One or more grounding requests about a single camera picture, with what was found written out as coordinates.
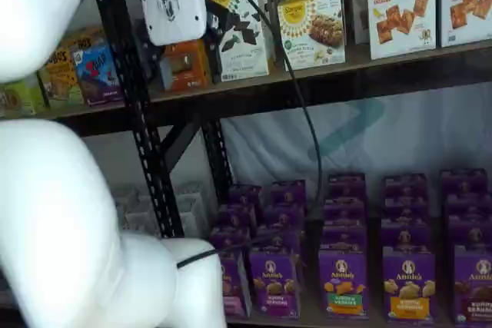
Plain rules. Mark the white carton box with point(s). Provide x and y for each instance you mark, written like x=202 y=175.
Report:
x=192 y=209

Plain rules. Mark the green Bobo's box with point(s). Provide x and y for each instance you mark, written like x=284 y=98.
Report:
x=21 y=97

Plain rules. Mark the white backdrop sheet teal logo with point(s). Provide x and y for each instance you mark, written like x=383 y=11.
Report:
x=269 y=151

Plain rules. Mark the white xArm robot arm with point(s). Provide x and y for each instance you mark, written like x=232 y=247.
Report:
x=57 y=209

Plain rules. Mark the Simple Mills chocolate thins box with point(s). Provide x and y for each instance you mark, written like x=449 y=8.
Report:
x=246 y=61
x=267 y=5

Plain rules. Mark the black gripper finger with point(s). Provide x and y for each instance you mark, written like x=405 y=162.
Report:
x=216 y=20
x=164 y=72

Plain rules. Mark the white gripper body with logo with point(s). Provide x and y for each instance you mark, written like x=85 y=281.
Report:
x=173 y=1

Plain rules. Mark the Simple Mills almond bars box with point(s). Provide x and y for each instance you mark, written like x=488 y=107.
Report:
x=311 y=32

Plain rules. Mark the purple Annie's box green patch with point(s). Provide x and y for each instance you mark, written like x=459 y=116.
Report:
x=343 y=285
x=344 y=211
x=346 y=186
x=344 y=236

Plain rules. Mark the sea salt pretzel crackers box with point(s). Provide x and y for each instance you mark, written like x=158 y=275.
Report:
x=467 y=1

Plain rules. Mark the cheddar pretzel crackers box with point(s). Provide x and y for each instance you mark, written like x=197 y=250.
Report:
x=401 y=9
x=358 y=1

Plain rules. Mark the purple Annie's box yellow patch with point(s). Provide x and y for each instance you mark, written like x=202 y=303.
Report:
x=406 y=207
x=409 y=289
x=405 y=237
x=405 y=185

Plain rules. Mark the purple Annie's box brown patch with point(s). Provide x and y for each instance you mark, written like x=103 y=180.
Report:
x=474 y=285
x=472 y=231
x=463 y=181
x=468 y=203

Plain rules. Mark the purple Annie's box violet patch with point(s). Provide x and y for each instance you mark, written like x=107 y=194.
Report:
x=273 y=285
x=284 y=216
x=282 y=241
x=288 y=191

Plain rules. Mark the yellow Revival box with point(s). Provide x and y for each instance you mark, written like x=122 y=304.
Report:
x=188 y=67

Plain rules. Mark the blue Z Bar box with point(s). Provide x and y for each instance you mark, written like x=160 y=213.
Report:
x=96 y=74

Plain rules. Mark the yellow Bobo's box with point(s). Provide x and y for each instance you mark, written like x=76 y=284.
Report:
x=61 y=82
x=82 y=38

